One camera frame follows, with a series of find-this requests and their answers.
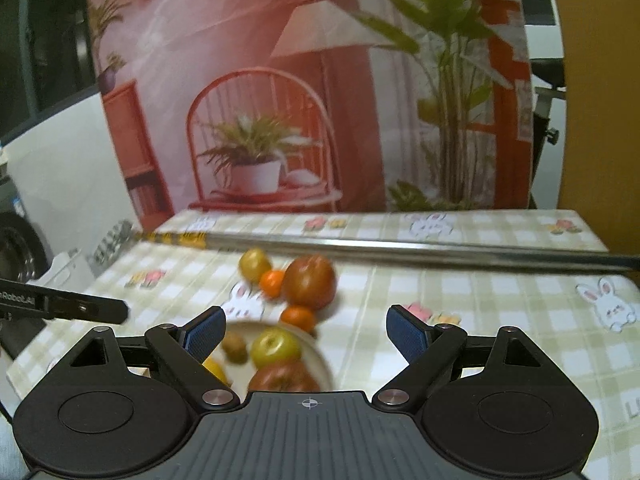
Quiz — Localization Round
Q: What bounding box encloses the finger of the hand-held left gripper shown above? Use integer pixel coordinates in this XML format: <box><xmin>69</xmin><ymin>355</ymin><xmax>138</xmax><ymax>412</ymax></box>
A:
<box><xmin>44</xmin><ymin>294</ymin><xmax>130</xmax><ymax>325</ymax></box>

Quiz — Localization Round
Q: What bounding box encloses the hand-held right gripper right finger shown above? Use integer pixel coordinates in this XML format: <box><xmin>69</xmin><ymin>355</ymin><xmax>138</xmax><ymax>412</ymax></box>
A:
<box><xmin>372</xmin><ymin>304</ymin><xmax>547</xmax><ymax>411</ymax></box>

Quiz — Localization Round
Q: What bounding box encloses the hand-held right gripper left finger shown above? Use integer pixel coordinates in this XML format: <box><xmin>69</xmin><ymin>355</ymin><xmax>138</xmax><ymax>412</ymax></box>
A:
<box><xmin>70</xmin><ymin>305</ymin><xmax>239</xmax><ymax>411</ymax></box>

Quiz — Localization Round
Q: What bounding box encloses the brown kiwi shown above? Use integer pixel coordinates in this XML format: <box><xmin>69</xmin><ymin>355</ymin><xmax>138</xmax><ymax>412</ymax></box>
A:
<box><xmin>221</xmin><ymin>332</ymin><xmax>248</xmax><ymax>365</ymax></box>

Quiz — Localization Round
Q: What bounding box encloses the yellow lemon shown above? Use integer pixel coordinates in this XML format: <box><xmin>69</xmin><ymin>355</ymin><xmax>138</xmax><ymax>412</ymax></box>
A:
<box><xmin>202</xmin><ymin>356</ymin><xmax>233</xmax><ymax>388</ymax></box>

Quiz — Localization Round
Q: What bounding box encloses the beige round plate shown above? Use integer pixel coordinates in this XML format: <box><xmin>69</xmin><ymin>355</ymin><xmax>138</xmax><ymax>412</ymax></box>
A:
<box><xmin>200</xmin><ymin>319</ymin><xmax>335</xmax><ymax>396</ymax></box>

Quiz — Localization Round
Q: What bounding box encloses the small yellow round fruit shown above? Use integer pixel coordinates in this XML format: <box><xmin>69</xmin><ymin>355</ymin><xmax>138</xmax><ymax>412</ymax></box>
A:
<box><xmin>250</xmin><ymin>327</ymin><xmax>302</xmax><ymax>368</ymax></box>

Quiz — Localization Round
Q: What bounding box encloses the washing machine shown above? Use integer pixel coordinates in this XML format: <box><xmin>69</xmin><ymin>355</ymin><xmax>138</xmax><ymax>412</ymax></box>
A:
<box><xmin>0</xmin><ymin>165</ymin><xmax>51</xmax><ymax>361</ymax></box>

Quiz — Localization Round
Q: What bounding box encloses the orange tangerine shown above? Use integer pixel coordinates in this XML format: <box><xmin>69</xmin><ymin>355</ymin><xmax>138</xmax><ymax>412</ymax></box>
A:
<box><xmin>279</xmin><ymin>305</ymin><xmax>318</xmax><ymax>333</ymax></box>
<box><xmin>260</xmin><ymin>270</ymin><xmax>287</xmax><ymax>297</ymax></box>

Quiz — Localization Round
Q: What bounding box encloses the metal pole with gold bands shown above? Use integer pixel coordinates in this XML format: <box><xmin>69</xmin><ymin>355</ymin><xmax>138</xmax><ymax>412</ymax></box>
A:
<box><xmin>90</xmin><ymin>220</ymin><xmax>640</xmax><ymax>273</ymax></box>

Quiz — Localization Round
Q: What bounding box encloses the plaid bunny print tablecloth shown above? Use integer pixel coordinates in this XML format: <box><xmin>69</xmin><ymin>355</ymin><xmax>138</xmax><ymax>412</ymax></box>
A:
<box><xmin>7</xmin><ymin>208</ymin><xmax>640</xmax><ymax>480</ymax></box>

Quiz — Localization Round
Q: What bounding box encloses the large dark red apple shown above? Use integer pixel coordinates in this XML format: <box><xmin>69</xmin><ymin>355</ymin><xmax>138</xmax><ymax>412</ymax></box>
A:
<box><xmin>281</xmin><ymin>255</ymin><xmax>337</xmax><ymax>311</ymax></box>

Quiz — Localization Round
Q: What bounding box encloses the printed plant backdrop cloth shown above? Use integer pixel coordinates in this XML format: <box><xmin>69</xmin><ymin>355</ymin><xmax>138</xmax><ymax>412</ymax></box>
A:
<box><xmin>85</xmin><ymin>0</ymin><xmax>533</xmax><ymax>233</ymax></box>

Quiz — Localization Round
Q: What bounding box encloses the wooden board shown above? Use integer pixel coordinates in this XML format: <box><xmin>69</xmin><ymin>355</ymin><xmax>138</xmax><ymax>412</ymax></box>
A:
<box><xmin>545</xmin><ymin>0</ymin><xmax>640</xmax><ymax>256</ymax></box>

